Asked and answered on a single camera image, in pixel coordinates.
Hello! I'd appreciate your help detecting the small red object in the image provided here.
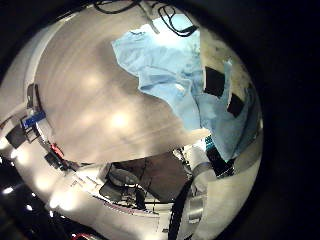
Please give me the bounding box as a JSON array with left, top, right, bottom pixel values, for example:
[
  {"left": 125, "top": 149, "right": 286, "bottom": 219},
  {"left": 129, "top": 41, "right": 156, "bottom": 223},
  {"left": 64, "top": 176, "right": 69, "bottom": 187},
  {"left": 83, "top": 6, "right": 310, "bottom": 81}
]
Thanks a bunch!
[{"left": 50, "top": 142, "right": 65, "bottom": 160}]

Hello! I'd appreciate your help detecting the red cable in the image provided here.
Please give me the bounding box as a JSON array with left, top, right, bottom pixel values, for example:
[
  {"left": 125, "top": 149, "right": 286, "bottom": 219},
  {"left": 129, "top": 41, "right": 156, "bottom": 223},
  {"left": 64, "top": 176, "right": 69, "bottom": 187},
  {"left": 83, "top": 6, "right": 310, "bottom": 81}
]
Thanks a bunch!
[{"left": 70, "top": 232, "right": 92, "bottom": 240}]

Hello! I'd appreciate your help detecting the dark office chair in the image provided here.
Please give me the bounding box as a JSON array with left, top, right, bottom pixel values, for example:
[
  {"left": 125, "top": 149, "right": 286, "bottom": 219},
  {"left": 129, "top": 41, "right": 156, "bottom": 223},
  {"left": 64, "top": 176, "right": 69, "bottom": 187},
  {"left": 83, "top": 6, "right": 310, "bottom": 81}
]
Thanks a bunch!
[{"left": 99, "top": 164, "right": 148, "bottom": 212}]

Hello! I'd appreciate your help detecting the light blue cloth garment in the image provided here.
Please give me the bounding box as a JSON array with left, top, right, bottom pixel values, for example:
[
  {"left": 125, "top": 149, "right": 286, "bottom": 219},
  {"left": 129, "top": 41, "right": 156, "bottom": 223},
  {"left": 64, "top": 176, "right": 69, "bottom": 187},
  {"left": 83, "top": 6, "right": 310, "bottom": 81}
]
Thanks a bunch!
[{"left": 111, "top": 13, "right": 262, "bottom": 163}]

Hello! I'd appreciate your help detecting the blue clamp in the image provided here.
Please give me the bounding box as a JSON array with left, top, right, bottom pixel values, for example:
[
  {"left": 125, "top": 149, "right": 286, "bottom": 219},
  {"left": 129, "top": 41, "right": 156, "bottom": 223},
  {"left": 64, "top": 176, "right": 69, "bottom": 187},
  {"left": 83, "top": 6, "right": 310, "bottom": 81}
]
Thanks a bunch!
[{"left": 21, "top": 110, "right": 47, "bottom": 130}]

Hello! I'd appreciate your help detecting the teal cable bundle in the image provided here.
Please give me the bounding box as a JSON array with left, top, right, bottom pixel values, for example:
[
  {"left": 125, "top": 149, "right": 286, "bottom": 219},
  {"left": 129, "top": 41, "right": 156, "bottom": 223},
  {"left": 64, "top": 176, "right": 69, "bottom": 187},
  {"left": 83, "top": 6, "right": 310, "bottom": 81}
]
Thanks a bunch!
[{"left": 204, "top": 134, "right": 218, "bottom": 152}]

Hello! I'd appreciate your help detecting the black box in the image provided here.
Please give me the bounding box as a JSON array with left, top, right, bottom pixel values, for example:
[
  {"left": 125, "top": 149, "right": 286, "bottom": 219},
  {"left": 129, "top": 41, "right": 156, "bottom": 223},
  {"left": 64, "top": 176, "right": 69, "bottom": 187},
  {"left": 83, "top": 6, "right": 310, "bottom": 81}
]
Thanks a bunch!
[{"left": 5, "top": 124, "right": 27, "bottom": 150}]

